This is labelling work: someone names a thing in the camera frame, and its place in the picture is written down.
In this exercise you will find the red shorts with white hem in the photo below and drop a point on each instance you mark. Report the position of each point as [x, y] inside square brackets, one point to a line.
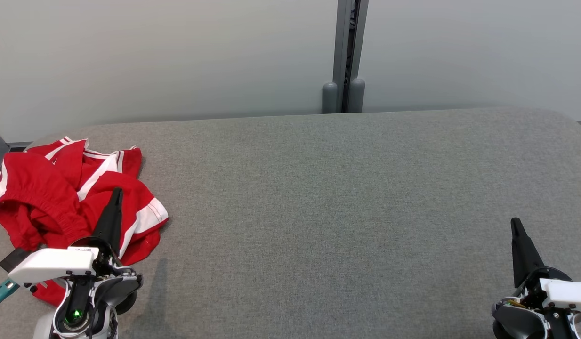
[31, 188]

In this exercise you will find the teal left camera connector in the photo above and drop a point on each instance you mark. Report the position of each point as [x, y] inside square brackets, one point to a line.
[3, 294]

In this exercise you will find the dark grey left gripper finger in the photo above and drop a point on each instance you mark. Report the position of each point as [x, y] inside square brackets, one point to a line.
[110, 221]

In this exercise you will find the grey cylinder bumper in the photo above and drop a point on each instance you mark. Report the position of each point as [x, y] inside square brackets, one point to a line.
[329, 99]
[357, 96]

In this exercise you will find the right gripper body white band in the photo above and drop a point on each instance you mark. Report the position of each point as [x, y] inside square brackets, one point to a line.
[563, 292]

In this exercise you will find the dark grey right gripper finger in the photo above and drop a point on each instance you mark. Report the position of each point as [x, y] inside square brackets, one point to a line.
[523, 254]

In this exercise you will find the grey metal partition post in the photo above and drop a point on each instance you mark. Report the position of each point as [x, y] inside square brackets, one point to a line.
[340, 42]

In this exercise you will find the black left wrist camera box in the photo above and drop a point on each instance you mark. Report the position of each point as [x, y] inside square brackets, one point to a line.
[15, 259]

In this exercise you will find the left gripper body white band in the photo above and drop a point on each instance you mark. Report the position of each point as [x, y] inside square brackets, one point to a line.
[50, 263]

